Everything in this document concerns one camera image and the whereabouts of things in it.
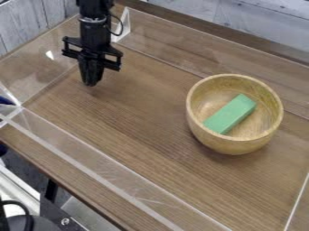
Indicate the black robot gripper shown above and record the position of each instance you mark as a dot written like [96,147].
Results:
[93,50]

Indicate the green rectangular block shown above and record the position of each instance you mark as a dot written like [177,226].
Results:
[231,114]

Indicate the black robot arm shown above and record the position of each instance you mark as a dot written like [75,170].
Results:
[96,9]

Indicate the light wooden bowl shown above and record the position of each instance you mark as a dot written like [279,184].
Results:
[209,94]

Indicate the black table leg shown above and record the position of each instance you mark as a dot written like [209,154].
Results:
[51,190]

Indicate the clear acrylic corner bracket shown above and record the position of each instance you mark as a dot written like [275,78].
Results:
[122,27]

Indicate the clear acrylic barrier wall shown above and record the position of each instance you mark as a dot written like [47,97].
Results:
[114,190]

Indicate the metal base plate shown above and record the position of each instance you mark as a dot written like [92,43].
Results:
[85,215]

